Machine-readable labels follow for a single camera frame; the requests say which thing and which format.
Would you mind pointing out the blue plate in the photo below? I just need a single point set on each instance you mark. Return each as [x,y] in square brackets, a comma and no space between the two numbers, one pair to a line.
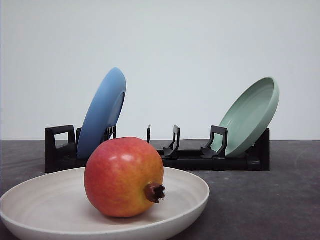
[102,111]

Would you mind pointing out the black plastic dish rack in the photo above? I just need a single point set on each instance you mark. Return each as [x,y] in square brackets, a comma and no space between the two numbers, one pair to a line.
[61,151]

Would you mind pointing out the red pomegranate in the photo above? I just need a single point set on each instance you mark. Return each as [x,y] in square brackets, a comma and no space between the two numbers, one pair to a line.
[123,176]

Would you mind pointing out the white plate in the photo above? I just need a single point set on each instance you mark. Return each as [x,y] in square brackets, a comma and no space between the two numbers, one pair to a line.
[55,206]

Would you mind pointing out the green plate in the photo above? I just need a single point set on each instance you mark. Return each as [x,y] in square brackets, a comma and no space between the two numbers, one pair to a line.
[248,116]

